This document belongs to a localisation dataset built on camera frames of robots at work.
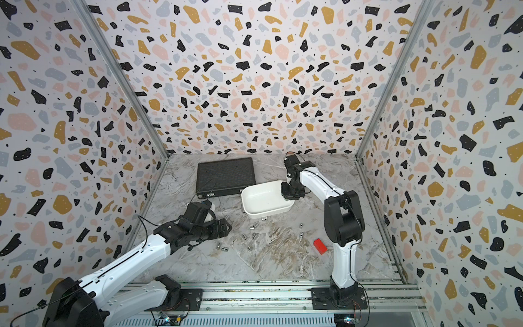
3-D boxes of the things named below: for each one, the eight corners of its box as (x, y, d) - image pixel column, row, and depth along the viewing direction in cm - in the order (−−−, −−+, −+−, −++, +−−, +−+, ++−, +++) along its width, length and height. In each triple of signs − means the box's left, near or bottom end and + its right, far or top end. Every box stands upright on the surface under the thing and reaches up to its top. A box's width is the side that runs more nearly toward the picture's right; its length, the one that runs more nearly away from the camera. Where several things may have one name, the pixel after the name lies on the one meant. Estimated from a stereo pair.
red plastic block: (321, 255, 87) (322, 253, 85) (312, 244, 90) (313, 241, 88) (327, 251, 88) (328, 249, 86) (317, 240, 91) (318, 237, 89)
